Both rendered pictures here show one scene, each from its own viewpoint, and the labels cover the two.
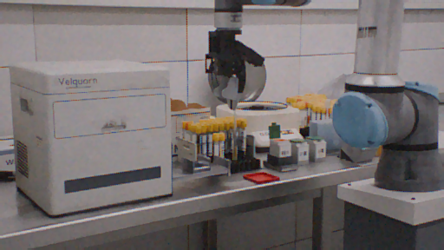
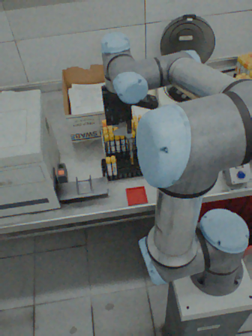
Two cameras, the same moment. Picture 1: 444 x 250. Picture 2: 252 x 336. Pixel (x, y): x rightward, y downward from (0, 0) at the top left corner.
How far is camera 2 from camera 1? 111 cm
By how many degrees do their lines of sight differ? 47
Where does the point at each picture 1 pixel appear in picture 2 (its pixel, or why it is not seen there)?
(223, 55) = (109, 112)
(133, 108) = (15, 175)
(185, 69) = (142, 31)
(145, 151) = (32, 193)
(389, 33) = (173, 239)
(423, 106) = (219, 259)
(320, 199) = not seen: hidden behind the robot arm
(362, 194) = not seen: hidden behind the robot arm
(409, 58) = not seen: outside the picture
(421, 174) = (210, 286)
